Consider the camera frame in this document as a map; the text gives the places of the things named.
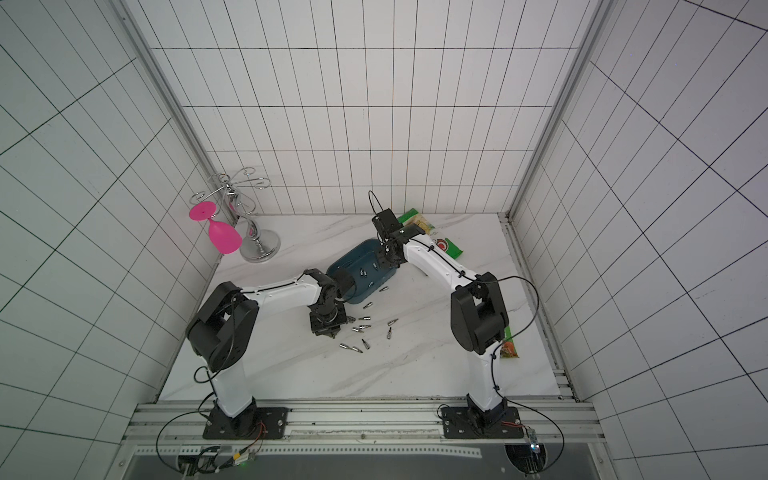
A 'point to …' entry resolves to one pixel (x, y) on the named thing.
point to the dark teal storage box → (369, 274)
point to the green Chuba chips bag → (414, 217)
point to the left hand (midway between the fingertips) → (332, 336)
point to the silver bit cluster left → (350, 319)
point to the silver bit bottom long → (352, 347)
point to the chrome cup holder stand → (258, 245)
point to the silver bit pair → (360, 327)
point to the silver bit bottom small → (366, 345)
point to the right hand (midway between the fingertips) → (378, 257)
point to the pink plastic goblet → (224, 237)
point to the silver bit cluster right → (365, 318)
